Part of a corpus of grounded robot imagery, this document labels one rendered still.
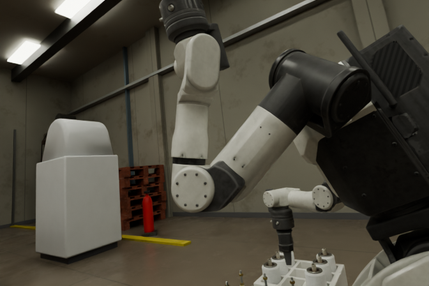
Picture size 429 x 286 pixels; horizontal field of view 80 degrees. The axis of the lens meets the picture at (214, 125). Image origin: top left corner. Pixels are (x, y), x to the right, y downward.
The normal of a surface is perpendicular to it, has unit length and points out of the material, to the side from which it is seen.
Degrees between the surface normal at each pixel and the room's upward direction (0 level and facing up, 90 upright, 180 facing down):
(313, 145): 138
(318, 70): 59
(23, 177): 90
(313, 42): 90
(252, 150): 91
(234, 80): 90
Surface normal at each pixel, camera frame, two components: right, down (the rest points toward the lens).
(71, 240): 0.81, -0.19
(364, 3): -0.59, -0.07
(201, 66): 0.39, -0.08
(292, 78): -0.61, -0.44
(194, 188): -0.25, -0.13
